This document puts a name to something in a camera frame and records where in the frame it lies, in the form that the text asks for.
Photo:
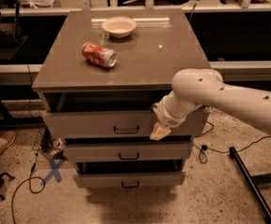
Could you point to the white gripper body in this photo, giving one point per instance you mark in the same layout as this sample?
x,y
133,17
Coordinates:
x,y
166,116

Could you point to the grey top drawer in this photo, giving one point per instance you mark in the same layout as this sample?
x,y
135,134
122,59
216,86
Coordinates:
x,y
105,124

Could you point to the grey drawer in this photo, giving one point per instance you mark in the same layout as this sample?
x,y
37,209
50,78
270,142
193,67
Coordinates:
x,y
127,181
105,124
151,151

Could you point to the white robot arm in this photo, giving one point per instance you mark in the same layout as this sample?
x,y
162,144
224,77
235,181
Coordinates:
x,y
193,88

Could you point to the grey middle drawer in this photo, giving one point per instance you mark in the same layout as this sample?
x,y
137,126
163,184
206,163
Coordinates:
x,y
151,151

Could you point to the grey drawer cabinet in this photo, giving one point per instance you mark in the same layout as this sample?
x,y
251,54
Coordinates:
x,y
162,44

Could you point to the grey bottom drawer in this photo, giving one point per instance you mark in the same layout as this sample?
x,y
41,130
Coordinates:
x,y
127,181

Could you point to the red soda can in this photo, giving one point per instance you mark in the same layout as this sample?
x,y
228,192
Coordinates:
x,y
99,55

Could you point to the white paper bowl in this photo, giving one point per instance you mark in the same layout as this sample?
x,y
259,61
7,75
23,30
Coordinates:
x,y
119,27

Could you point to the black metal table leg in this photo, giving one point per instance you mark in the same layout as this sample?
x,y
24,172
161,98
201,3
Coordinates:
x,y
252,185

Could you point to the brown shoe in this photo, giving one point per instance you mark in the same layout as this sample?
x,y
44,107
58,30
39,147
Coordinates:
x,y
0,145

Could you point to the dark handbag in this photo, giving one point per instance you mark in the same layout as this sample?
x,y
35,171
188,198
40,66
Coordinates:
x,y
11,36

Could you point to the black wire basket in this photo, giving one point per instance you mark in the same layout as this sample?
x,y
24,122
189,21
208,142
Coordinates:
x,y
51,148

